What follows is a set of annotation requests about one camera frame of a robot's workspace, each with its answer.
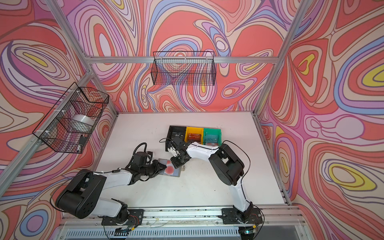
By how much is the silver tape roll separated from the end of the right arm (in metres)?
0.42

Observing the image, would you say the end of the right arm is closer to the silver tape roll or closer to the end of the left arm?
the end of the left arm

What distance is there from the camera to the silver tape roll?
705mm

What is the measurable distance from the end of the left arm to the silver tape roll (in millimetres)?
266

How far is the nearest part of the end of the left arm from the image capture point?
692mm

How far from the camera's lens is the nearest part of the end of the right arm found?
702 millimetres
